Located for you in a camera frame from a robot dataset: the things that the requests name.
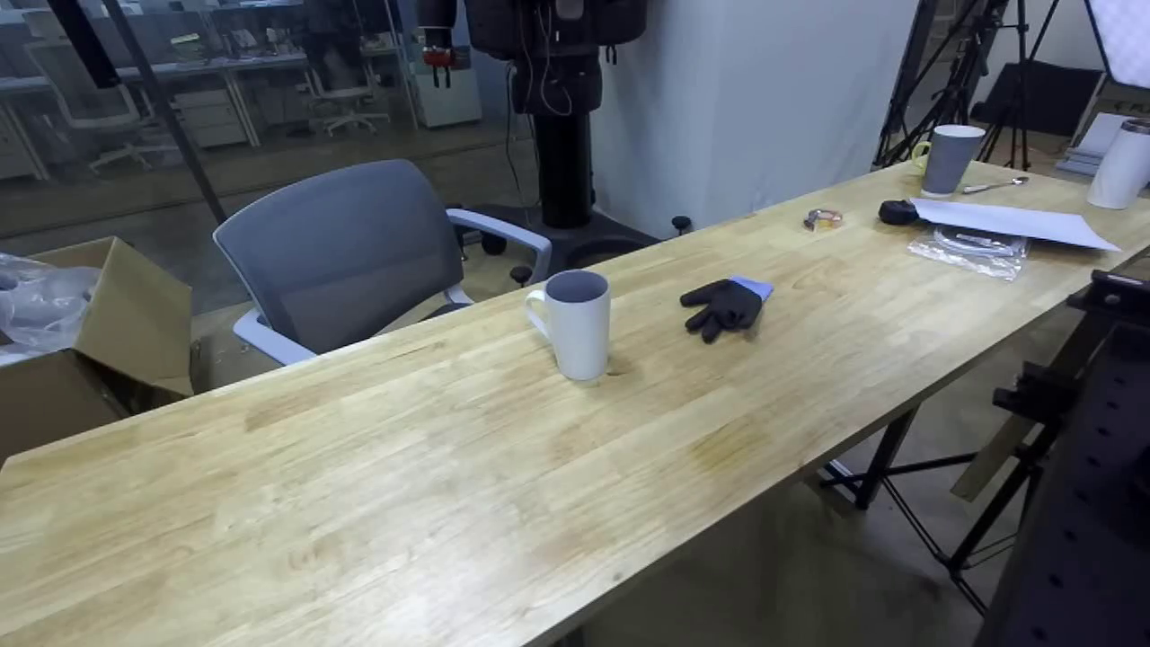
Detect white ceramic mug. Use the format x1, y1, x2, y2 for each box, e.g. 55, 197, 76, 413
525, 268, 610, 384

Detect black work glove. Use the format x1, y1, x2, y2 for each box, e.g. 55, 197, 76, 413
678, 278, 774, 346

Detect grey office chair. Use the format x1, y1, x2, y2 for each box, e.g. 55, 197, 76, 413
213, 157, 552, 368

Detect small tape roll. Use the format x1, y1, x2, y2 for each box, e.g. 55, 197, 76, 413
803, 207, 843, 230

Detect black small object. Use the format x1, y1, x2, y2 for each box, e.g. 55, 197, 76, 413
878, 200, 919, 226

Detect grey paper cup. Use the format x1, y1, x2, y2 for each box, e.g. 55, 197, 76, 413
922, 125, 984, 193

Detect clear plastic bag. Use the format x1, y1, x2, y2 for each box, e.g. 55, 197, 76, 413
910, 230, 1028, 280

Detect cardboard box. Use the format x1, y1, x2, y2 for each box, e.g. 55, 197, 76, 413
0, 237, 189, 459

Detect white paper sheets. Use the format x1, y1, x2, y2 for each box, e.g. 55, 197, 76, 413
912, 197, 1115, 251

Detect black tripod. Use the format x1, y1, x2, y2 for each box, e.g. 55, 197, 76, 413
875, 0, 1105, 167

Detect black metal stand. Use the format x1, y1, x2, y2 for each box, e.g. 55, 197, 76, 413
974, 268, 1150, 647

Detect crumpled plastic wrap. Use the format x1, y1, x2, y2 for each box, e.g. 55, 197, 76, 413
0, 255, 102, 353

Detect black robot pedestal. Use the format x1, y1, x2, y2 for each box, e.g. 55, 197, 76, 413
449, 116, 652, 282

